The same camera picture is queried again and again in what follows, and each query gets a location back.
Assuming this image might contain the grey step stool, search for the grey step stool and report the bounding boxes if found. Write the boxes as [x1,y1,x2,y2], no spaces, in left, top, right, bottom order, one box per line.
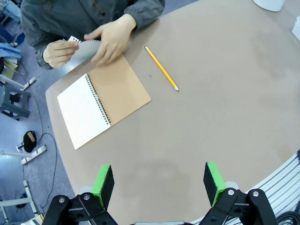
[0,82,32,121]

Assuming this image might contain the person in grey jacket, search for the person in grey jacket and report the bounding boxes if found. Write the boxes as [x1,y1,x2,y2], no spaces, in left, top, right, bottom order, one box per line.
[20,0,166,70]

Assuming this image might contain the white round trash bin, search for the white round trash bin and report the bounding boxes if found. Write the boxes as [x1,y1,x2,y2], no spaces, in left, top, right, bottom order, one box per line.
[252,0,285,12]

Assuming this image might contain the blue cloth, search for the blue cloth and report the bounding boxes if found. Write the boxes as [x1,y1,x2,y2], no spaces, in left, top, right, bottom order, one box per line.
[0,41,22,60]

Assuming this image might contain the white aluminium frame rails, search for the white aluminium frame rails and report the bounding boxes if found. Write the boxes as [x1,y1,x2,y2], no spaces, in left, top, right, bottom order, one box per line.
[187,150,300,225]

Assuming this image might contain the black round object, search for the black round object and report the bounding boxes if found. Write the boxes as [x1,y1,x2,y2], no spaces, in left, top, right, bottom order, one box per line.
[22,130,38,153]

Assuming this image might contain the brown spiral notebook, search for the brown spiral notebook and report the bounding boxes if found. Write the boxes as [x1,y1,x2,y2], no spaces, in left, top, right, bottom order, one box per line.
[57,54,152,150]

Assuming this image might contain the torn white notebook sheet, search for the torn white notebook sheet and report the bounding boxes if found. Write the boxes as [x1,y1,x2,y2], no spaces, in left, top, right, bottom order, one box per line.
[67,35,102,60]

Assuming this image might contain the person's right forearm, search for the person's right forearm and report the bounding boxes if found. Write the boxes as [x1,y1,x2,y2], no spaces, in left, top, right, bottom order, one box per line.
[30,28,57,70]

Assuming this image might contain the person's left forearm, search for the person's left forearm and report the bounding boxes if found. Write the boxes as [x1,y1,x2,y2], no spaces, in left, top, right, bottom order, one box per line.
[124,0,166,32]

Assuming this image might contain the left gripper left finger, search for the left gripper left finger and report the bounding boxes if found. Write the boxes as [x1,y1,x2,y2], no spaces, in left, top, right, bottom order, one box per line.
[42,165,118,225]

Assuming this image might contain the white desk foot bar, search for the white desk foot bar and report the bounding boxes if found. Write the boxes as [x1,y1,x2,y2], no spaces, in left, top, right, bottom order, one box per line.
[20,76,38,91]
[20,144,47,165]

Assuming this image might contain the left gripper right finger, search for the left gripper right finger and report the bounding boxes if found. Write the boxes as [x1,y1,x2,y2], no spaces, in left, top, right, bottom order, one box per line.
[199,161,278,225]

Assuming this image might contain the person's right hand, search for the person's right hand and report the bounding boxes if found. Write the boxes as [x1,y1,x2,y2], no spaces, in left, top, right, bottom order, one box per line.
[43,39,80,69]

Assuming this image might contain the person's left hand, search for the person's left hand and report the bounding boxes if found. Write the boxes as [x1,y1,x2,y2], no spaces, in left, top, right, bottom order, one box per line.
[83,13,137,69]

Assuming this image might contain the yellow pencil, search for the yellow pencil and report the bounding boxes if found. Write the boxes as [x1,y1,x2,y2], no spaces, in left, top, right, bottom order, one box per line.
[144,45,180,92]

